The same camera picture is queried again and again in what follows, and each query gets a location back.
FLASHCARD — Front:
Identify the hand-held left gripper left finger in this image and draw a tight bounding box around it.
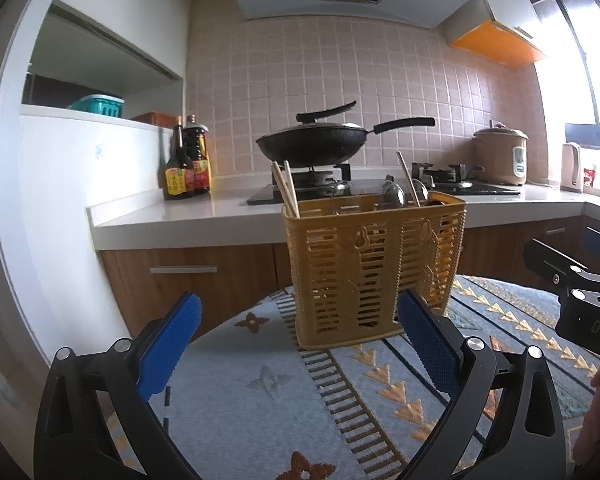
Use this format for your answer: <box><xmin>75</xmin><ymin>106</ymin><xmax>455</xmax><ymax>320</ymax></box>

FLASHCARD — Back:
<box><xmin>32</xmin><ymin>291</ymin><xmax>203</xmax><ymax>480</ymax></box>

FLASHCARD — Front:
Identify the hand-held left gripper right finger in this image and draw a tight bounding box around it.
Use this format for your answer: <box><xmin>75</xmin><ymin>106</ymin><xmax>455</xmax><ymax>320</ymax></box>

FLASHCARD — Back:
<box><xmin>396</xmin><ymin>287</ymin><xmax>578</xmax><ymax>480</ymax></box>

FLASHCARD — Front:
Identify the yellow plastic utensil basket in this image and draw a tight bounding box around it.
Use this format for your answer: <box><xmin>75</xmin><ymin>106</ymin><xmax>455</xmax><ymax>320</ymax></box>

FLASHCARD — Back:
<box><xmin>281</xmin><ymin>192</ymin><xmax>467</xmax><ymax>351</ymax></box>

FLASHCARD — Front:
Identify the white electric kettle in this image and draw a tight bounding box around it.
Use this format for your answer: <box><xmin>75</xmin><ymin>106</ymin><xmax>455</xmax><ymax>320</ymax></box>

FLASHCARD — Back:
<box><xmin>560</xmin><ymin>142</ymin><xmax>584</xmax><ymax>192</ymax></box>

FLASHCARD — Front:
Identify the black glass gas stove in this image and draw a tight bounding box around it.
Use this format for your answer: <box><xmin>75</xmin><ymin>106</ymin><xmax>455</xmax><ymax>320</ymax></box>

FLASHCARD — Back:
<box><xmin>246</xmin><ymin>162</ymin><xmax>522</xmax><ymax>206</ymax></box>

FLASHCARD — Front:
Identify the patterned blue-grey tablecloth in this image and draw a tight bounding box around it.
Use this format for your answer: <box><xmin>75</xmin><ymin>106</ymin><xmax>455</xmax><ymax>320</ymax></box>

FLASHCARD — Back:
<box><xmin>100</xmin><ymin>275</ymin><xmax>600</xmax><ymax>480</ymax></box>

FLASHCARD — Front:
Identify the beige rice cooker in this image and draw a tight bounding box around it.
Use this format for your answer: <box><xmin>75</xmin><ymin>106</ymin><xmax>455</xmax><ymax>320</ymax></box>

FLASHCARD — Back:
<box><xmin>472</xmin><ymin>121</ymin><xmax>529</xmax><ymax>186</ymax></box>

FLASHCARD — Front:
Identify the dark framed window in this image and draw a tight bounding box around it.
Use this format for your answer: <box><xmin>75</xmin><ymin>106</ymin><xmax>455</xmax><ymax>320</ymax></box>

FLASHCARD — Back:
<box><xmin>527</xmin><ymin>0</ymin><xmax>600</xmax><ymax>148</ymax></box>

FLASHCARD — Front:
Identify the small dark sauce bottle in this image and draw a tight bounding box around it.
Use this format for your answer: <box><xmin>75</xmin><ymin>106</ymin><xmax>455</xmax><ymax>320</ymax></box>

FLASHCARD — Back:
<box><xmin>164</xmin><ymin>116</ymin><xmax>196</xmax><ymax>201</ymax></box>

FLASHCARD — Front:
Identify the large dark sauce bottle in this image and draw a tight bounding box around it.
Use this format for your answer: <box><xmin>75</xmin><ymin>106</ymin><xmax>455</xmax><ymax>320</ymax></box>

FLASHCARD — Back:
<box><xmin>182</xmin><ymin>115</ymin><xmax>212</xmax><ymax>196</ymax></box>

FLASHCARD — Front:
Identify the brown box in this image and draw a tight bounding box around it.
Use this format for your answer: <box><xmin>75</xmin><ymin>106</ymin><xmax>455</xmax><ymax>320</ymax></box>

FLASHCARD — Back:
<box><xmin>130</xmin><ymin>111</ymin><xmax>186</xmax><ymax>127</ymax></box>

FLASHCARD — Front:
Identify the black wok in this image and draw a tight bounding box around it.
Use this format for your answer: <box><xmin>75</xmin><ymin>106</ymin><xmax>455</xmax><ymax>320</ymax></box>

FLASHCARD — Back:
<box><xmin>255</xmin><ymin>117</ymin><xmax>437</xmax><ymax>167</ymax></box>

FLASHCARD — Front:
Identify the teal plastic basket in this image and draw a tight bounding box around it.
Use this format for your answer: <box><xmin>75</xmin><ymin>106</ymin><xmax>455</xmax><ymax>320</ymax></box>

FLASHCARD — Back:
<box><xmin>69</xmin><ymin>94</ymin><xmax>126</xmax><ymax>118</ymax></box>

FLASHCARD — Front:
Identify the glass wok lid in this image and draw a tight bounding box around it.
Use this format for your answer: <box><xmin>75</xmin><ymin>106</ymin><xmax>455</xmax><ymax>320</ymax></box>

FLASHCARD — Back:
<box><xmin>267</xmin><ymin>101</ymin><xmax>368</xmax><ymax>136</ymax></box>

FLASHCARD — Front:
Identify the orange wall cabinet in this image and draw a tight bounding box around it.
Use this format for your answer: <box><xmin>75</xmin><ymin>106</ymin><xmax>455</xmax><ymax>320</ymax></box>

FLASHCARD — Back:
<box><xmin>440</xmin><ymin>0</ymin><xmax>548</xmax><ymax>71</ymax></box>

